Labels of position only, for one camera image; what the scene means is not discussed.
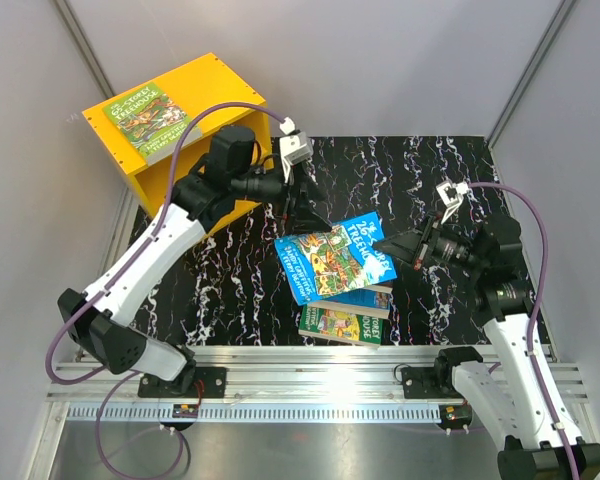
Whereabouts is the light green 65-storey treehouse book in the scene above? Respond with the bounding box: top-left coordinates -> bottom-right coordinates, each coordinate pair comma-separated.
103,82 -> 193,166

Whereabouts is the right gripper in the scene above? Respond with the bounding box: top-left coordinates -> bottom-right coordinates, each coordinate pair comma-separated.
375,209 -> 487,276

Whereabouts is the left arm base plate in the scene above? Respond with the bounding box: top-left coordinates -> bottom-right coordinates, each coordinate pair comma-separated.
138,366 -> 228,399

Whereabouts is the green 104-storey treehouse book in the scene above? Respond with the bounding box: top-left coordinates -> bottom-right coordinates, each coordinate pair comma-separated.
298,306 -> 383,348

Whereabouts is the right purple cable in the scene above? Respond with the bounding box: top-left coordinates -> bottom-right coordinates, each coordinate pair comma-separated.
467,181 -> 584,480

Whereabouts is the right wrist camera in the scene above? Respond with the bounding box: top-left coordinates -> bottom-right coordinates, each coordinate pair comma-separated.
436,180 -> 470,224

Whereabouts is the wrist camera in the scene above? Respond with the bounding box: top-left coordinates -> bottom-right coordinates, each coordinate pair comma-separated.
279,117 -> 313,166
436,180 -> 470,224

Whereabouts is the yellow wooden shelf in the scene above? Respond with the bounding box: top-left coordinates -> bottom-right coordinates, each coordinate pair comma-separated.
81,52 -> 272,239

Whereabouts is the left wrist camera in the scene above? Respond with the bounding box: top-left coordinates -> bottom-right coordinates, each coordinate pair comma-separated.
279,117 -> 313,166

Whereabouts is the white slotted cable duct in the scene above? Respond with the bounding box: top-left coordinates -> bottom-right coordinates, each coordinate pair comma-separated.
67,402 -> 441,424

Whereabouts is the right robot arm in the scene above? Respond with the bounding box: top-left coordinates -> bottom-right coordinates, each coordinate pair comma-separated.
409,214 -> 600,479

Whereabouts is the blue 26-storey treehouse book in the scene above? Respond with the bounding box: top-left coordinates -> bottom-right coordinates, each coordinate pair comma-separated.
275,211 -> 397,306

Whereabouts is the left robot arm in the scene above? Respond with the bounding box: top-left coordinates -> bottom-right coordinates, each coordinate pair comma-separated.
57,119 -> 335,397

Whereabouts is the blue paperback book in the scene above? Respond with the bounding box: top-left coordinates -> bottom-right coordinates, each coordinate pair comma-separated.
310,283 -> 392,319

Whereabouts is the aluminium mounting rail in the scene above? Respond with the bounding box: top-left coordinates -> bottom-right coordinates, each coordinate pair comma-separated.
45,345 -> 589,405

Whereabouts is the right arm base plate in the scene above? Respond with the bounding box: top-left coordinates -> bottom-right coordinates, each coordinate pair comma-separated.
399,366 -> 462,400

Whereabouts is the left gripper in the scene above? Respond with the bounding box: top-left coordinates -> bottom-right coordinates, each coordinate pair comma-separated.
231,156 -> 332,234

